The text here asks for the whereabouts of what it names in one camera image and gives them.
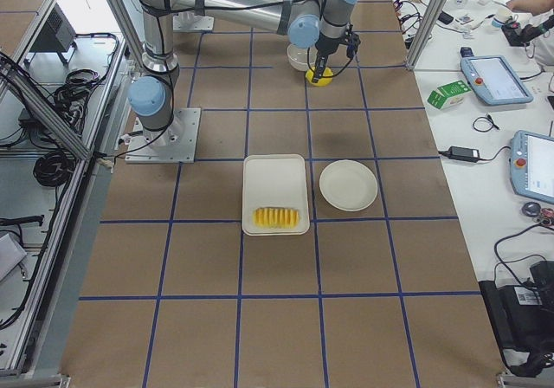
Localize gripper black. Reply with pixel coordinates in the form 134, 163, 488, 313
312, 30, 360, 78

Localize yellow lemon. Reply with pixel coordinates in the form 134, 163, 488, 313
305, 67, 334, 87

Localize white ceramic bowl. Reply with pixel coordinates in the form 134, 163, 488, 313
287, 44, 317, 72

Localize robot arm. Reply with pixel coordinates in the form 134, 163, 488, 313
128, 0, 360, 147

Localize person forearm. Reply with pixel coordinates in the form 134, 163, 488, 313
506, 0, 553, 16

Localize cream round plate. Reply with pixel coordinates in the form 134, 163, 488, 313
319, 159, 378, 211

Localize black smartphone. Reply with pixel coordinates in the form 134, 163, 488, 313
438, 11, 454, 25

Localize green white carton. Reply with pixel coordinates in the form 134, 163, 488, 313
427, 80, 472, 109

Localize cream rectangular tray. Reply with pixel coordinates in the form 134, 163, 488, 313
242, 154, 310, 236

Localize black power adapter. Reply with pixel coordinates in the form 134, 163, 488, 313
448, 146, 480, 163

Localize sliced yellow fruit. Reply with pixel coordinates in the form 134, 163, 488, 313
253, 207, 300, 229

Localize upper blue teach pendant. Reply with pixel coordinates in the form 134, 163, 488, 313
460, 55, 533, 106

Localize blue teach pendant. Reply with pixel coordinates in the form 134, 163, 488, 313
509, 130, 554, 204
460, 55, 533, 106

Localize paper cup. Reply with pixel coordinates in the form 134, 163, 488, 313
491, 7, 519, 29

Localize lower blue teach pendant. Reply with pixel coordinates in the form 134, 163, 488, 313
509, 130, 554, 204

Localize grey control box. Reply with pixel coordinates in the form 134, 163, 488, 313
29, 3, 76, 65

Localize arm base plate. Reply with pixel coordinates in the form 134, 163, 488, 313
173, 12, 214, 33
124, 108, 201, 164

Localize aluminium frame post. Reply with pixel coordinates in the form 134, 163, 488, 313
406, 0, 447, 70

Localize coiled black cables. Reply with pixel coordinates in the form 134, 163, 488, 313
33, 150, 73, 188

